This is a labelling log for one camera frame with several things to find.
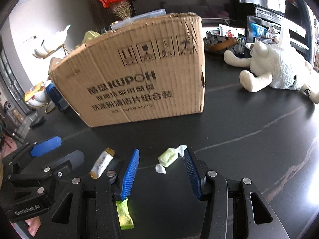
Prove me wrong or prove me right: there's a gold white snack bar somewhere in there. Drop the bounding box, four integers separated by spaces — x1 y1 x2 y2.
89 147 115 179

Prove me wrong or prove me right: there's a pale green candy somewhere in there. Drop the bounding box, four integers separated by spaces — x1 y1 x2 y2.
155 145 187 174

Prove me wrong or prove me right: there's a green yellow candy packet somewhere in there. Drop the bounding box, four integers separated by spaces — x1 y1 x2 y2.
116 198 134 230

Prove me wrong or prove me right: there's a left human hand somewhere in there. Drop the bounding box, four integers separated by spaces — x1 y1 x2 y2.
25 217 41 237

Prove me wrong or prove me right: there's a black remote control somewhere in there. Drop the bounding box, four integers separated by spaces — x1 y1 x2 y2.
30 116 45 128

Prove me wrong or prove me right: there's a white shell snack tray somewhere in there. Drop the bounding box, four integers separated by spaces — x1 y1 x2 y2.
25 80 56 113

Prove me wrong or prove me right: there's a blue Pepsi can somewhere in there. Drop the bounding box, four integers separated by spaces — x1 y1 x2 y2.
45 83 69 112

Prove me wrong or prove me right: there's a yellow chip packet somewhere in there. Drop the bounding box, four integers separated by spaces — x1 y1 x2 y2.
24 82 45 101

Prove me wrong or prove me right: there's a brown cardboard box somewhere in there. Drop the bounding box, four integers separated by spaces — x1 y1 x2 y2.
49 12 205 127

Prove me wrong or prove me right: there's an upper white shell tray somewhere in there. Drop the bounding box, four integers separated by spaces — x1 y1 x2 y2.
33 24 71 59

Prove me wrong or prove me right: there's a patterned snack bowl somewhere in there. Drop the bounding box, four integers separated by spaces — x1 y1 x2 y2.
204 31 246 55

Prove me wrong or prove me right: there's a yellow mountain shaped box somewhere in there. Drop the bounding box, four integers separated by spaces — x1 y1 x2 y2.
75 30 101 49

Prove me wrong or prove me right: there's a white plush sheep toy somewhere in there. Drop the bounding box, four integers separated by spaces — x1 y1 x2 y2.
224 41 318 104

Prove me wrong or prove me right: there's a dried flower vase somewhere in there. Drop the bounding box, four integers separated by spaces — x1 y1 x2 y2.
110 1 132 20

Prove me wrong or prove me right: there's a black upright piano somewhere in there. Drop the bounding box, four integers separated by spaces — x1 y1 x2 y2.
234 0 315 63

